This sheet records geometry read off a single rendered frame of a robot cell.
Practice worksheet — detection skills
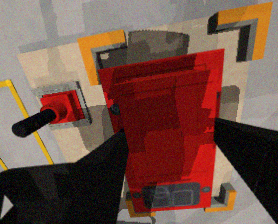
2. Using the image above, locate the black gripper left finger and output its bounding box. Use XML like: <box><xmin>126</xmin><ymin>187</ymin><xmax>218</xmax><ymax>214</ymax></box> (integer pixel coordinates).
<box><xmin>0</xmin><ymin>128</ymin><xmax>129</xmax><ymax>224</ymax></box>

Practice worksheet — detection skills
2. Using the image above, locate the yellow rectangular frame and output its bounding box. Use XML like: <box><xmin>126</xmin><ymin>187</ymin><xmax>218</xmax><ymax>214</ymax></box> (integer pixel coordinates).
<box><xmin>0</xmin><ymin>80</ymin><xmax>54</xmax><ymax>170</ymax></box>

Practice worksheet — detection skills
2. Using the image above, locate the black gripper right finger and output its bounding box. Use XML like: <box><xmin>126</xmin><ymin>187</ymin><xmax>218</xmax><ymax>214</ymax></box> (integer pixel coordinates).
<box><xmin>214</xmin><ymin>117</ymin><xmax>278</xmax><ymax>224</ymax></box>

